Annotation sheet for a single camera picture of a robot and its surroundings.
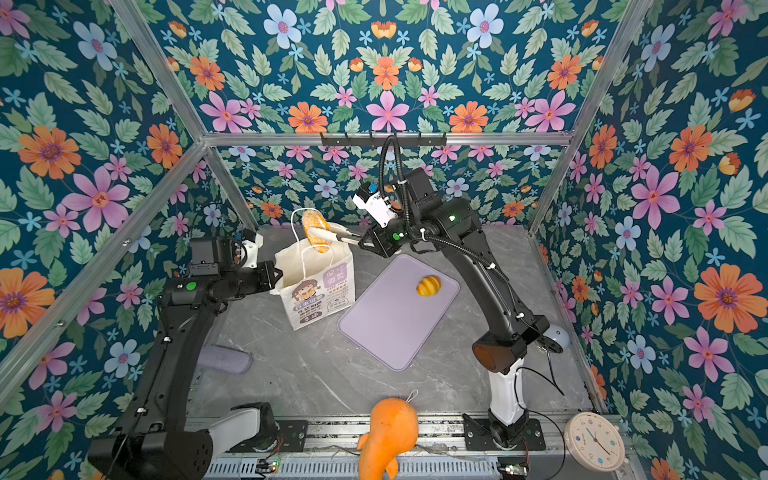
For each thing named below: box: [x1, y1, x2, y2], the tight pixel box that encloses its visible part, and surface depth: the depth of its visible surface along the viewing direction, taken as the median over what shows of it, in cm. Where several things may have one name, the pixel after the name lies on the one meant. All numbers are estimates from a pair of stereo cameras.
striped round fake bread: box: [416, 275, 442, 297], surface depth 100 cm
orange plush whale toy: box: [357, 398, 419, 480], surface depth 69 cm
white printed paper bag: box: [271, 239, 356, 331], surface depth 82 cm
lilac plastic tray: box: [337, 254, 461, 372], surface depth 99 cm
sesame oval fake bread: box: [302, 209, 332, 254], surface depth 73 cm
